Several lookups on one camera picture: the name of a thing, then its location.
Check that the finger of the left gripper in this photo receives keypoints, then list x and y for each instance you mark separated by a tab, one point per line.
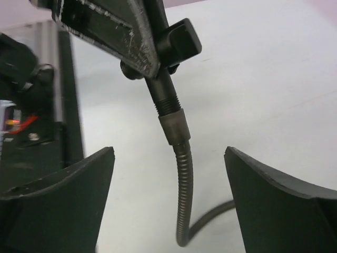
127	30

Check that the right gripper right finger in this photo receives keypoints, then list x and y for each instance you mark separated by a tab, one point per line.
278	212

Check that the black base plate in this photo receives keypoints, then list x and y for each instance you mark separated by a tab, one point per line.
34	144

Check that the black T-shaped connector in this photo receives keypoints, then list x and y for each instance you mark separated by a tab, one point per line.
175	44

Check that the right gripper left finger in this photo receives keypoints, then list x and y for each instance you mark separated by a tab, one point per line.
61	212

